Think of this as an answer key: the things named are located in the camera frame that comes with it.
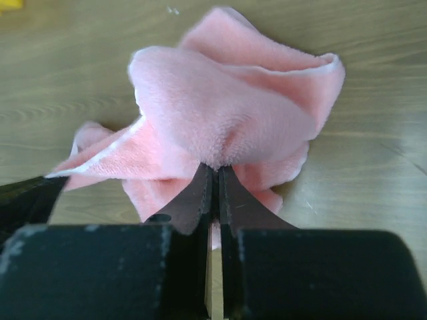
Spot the pink towel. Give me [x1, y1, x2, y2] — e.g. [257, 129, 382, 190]
[52, 7, 345, 221]

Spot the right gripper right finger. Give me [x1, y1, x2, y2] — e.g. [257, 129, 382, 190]
[218, 166, 296, 319]

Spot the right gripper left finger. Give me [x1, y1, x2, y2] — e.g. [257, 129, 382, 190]
[146, 164, 214, 319]

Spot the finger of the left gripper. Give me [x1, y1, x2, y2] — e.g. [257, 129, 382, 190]
[1, 176, 69, 245]

